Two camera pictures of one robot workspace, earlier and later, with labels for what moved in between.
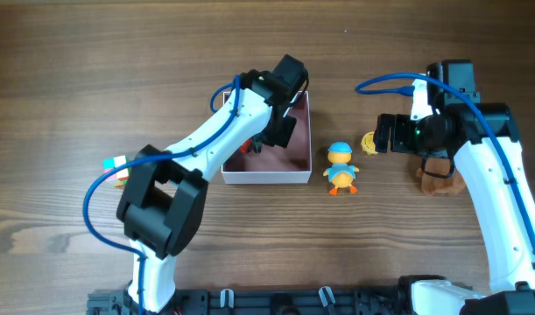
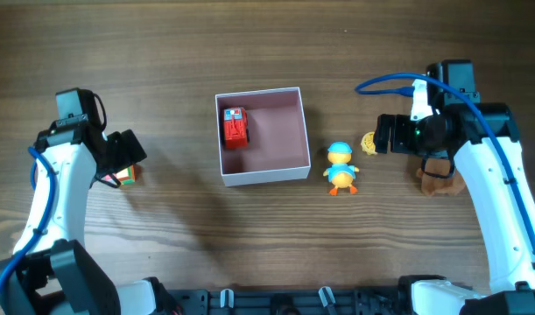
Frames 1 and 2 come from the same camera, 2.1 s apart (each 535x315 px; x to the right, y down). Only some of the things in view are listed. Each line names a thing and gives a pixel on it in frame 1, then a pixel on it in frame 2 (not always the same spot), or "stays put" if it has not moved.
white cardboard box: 273,164 stays put
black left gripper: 287,128 → 130,152
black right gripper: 396,134 stays put
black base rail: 260,301 stays put
